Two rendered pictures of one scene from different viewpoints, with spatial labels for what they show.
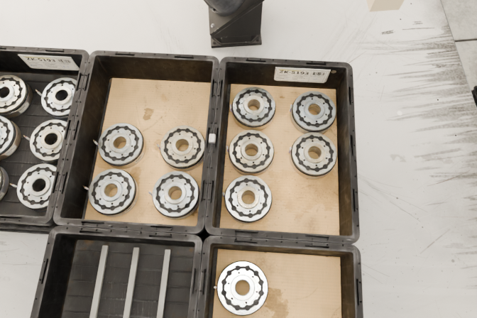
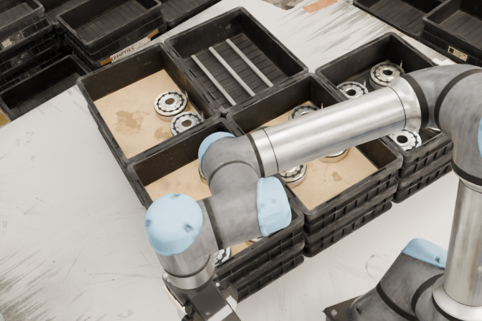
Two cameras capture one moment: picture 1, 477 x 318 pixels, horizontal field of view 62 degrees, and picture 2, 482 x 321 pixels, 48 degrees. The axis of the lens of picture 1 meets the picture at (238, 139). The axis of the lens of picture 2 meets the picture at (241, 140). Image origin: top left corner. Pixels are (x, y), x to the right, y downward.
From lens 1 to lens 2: 112 cm
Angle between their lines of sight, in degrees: 59
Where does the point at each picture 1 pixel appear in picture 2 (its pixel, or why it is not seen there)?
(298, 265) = not seen: hidden behind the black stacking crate
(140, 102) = (350, 180)
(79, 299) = (275, 76)
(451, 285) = (51, 244)
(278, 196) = (199, 187)
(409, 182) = (107, 299)
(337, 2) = not seen: outside the picture
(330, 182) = not seen: hidden behind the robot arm
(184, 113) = (311, 194)
